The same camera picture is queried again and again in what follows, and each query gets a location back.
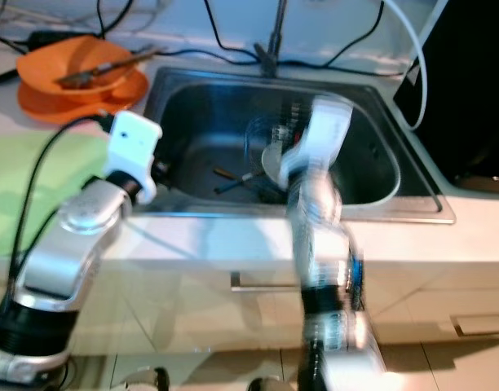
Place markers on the dark metal faucet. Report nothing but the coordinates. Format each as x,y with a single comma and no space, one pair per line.
274,24

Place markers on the orange plate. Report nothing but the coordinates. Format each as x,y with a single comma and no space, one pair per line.
70,114

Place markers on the grey right robot foot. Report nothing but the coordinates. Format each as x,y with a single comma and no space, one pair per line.
266,384

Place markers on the green plate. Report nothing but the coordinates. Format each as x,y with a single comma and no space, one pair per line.
29,195

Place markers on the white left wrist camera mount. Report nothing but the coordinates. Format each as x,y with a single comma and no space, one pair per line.
131,142

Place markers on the black appliance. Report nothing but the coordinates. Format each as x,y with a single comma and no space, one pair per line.
470,81

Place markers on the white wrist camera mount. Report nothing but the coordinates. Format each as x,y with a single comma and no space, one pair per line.
327,130
131,142

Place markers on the white kitchen cabinet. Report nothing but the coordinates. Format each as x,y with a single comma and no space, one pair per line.
200,309

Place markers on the black power adapter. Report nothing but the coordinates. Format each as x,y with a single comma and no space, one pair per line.
58,39

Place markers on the orange bowl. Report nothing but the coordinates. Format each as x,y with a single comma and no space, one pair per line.
41,69

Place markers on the grey left robot foot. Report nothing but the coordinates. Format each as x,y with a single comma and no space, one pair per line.
143,381

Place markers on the grey robot foot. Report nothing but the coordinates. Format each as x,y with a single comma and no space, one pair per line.
143,381
266,384

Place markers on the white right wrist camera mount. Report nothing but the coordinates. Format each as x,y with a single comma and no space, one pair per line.
327,130

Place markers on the white bowl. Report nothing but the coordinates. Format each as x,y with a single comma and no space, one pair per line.
274,159

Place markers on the stainless steel sink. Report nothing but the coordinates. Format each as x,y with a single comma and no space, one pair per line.
200,106

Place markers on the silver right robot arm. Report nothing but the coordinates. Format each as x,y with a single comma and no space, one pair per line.
319,244

